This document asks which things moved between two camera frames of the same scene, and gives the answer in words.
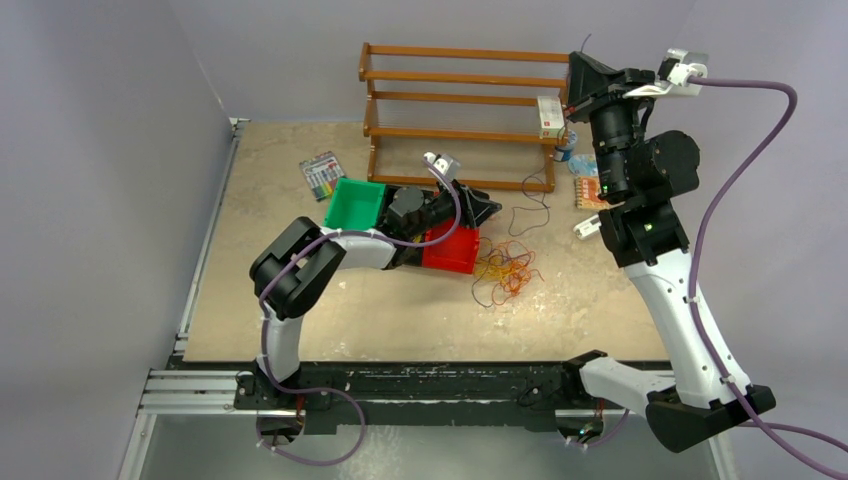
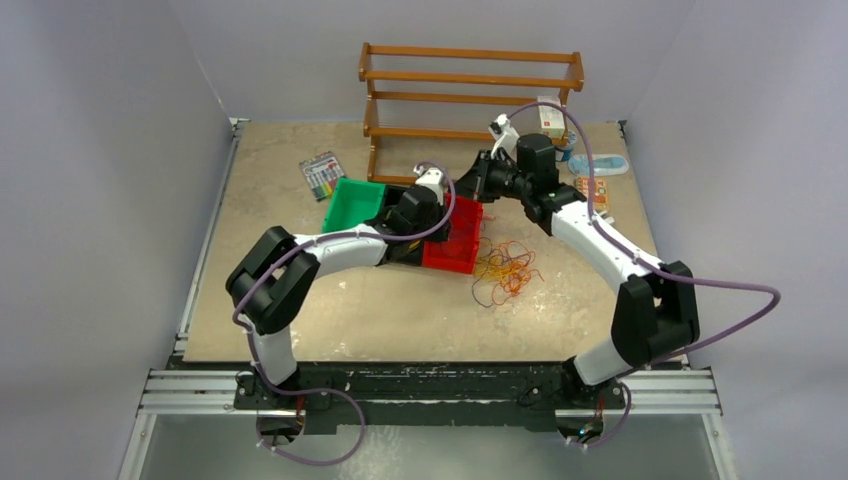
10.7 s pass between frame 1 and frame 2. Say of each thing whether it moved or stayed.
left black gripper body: stayed
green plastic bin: stayed
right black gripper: moved
